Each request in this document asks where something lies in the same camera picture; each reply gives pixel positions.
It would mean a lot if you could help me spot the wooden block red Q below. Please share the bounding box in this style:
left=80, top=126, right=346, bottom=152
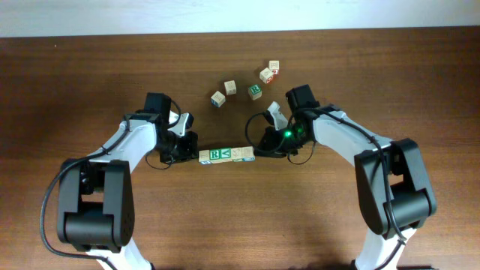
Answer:
left=259, top=67, right=275, bottom=84

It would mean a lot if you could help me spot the wooden block green side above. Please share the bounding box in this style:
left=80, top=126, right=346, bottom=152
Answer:
left=224, top=80, right=237, bottom=95

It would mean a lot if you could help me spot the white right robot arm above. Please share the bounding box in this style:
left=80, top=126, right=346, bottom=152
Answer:
left=253, top=85, right=437, bottom=269

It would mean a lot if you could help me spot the wooden block green V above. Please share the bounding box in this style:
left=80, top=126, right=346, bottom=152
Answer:
left=220, top=148, right=233, bottom=162

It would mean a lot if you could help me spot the wooden block green N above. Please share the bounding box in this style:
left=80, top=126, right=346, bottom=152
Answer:
left=231, top=148, right=243, bottom=162

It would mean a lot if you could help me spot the wooden block blue L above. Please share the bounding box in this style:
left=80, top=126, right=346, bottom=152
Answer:
left=241, top=146, right=255, bottom=162

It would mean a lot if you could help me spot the wooden block blue side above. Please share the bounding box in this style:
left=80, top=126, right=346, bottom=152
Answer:
left=211, top=91, right=226, bottom=108

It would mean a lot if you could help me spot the wooden block red 9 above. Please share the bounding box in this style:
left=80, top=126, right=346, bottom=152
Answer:
left=268, top=60, right=280, bottom=75

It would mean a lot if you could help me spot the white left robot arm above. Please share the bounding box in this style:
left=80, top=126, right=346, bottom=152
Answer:
left=57, top=92, right=198, bottom=269

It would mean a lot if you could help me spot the wooden block green R edge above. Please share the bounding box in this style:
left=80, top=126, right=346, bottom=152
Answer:
left=209, top=149, right=221, bottom=164

